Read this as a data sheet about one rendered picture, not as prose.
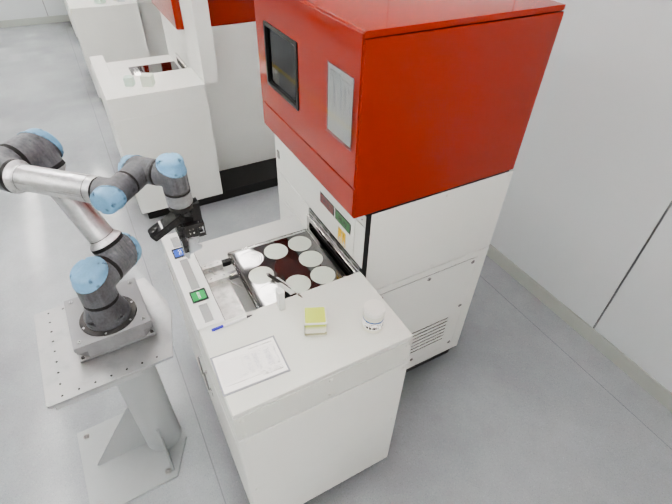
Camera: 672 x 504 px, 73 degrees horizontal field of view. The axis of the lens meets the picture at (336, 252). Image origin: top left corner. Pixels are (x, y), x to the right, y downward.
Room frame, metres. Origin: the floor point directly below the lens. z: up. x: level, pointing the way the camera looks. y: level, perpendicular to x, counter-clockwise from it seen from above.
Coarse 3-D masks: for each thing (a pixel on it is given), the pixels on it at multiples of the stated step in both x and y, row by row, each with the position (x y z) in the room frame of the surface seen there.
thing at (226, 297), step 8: (216, 272) 1.30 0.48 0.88; (216, 288) 1.21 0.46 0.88; (224, 288) 1.21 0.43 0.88; (232, 288) 1.22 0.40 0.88; (216, 296) 1.17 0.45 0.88; (224, 296) 1.17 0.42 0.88; (232, 296) 1.17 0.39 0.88; (224, 304) 1.13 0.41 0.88; (232, 304) 1.13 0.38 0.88; (240, 304) 1.13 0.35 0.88; (224, 312) 1.09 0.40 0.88; (232, 312) 1.09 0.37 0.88; (240, 312) 1.10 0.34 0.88
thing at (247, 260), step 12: (276, 240) 1.49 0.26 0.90; (288, 240) 1.49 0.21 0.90; (312, 240) 1.50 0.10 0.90; (240, 252) 1.40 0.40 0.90; (252, 252) 1.41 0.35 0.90; (288, 252) 1.41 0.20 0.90; (300, 252) 1.42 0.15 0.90; (240, 264) 1.33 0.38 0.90; (252, 264) 1.33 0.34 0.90; (264, 264) 1.34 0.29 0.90; (276, 264) 1.34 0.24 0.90; (288, 264) 1.34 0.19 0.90; (300, 264) 1.34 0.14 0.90; (324, 264) 1.35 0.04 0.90; (276, 276) 1.27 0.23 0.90; (288, 276) 1.27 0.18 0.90; (336, 276) 1.28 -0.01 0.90; (252, 288) 1.20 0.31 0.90; (264, 288) 1.20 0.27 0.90; (312, 288) 1.21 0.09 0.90; (264, 300) 1.14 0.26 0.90; (276, 300) 1.14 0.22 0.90
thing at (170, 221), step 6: (168, 216) 1.08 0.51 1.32; (174, 216) 1.08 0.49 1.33; (180, 216) 1.07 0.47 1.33; (162, 222) 1.07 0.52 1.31; (168, 222) 1.06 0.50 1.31; (174, 222) 1.06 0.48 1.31; (180, 222) 1.07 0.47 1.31; (150, 228) 1.06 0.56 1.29; (156, 228) 1.05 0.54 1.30; (162, 228) 1.05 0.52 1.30; (168, 228) 1.05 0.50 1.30; (150, 234) 1.04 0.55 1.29; (156, 234) 1.03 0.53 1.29; (162, 234) 1.04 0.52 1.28; (156, 240) 1.03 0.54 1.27
